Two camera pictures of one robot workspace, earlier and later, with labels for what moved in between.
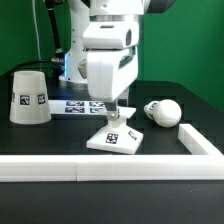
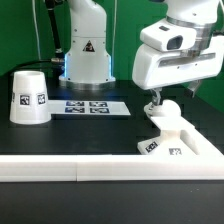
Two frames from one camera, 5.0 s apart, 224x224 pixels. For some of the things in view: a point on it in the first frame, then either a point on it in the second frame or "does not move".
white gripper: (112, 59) to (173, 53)
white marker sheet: (83, 107) does not move
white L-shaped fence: (206, 162) does not move
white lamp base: (118, 137) to (177, 137)
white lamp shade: (30, 103) does not move
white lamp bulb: (167, 113) does not move
